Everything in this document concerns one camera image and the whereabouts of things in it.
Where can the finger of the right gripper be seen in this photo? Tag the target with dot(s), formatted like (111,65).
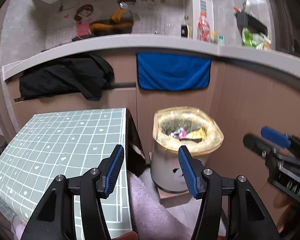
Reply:
(257,145)
(276,137)

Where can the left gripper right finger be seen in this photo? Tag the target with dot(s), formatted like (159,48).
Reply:
(192,172)

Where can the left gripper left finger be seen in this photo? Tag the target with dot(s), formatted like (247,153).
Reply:
(110,169)

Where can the pink candy wrapper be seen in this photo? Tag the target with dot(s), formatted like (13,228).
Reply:
(179,134)

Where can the yellow snack wrapper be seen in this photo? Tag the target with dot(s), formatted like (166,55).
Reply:
(197,135)

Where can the yellow trash bag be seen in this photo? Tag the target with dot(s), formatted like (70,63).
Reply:
(191,119)

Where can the person's right hand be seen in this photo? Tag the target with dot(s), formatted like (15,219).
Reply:
(288,224)

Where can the person's left hand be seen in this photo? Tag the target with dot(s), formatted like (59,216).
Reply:
(131,235)

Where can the lilac fluffy cloth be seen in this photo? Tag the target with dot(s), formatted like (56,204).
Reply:
(145,215)

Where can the green grid tablecloth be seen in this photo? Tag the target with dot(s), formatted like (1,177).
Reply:
(49,144)

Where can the black jacket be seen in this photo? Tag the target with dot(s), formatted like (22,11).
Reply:
(85,73)

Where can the blue towel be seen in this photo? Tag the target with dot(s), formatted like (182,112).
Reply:
(172,72)

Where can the green plastic bag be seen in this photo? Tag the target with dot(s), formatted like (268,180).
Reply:
(255,40)

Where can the small teal jar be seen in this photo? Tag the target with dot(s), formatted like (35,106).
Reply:
(221,40)

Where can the small clear jar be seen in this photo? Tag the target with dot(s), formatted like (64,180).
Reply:
(213,37)

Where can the black utensil rack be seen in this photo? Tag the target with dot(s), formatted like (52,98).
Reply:
(245,20)

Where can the red filled plastic bottle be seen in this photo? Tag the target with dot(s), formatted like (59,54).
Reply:
(203,27)

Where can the dark sauce bottle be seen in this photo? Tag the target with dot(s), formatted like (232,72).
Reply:
(186,30)

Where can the grey countertop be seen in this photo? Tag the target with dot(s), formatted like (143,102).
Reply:
(270,58)

